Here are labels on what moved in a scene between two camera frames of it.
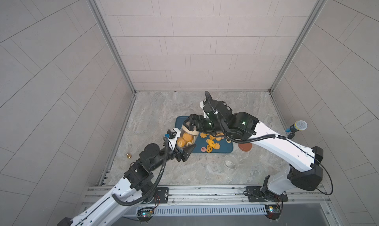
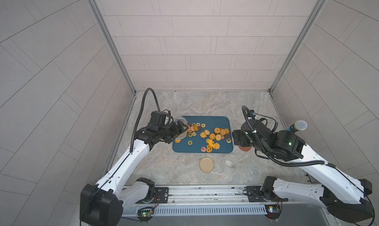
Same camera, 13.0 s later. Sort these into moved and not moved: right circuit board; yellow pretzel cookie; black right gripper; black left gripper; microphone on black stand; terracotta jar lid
Moved: black left gripper; black right gripper
Not moved: right circuit board; microphone on black stand; yellow pretzel cookie; terracotta jar lid
